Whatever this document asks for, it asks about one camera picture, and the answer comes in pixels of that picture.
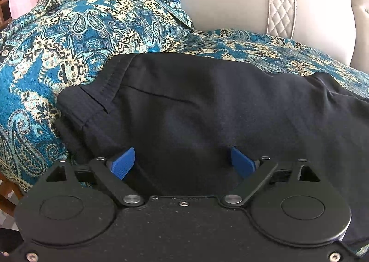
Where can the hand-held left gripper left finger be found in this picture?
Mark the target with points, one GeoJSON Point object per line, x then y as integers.
{"type": "Point", "coordinates": [122, 163]}

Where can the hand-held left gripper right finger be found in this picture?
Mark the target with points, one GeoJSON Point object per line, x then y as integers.
{"type": "Point", "coordinates": [241, 161]}

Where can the black pants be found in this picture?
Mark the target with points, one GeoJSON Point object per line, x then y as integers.
{"type": "Point", "coordinates": [201, 106]}

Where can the teal paisley blanket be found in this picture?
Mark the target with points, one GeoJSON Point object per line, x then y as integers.
{"type": "Point", "coordinates": [57, 48]}

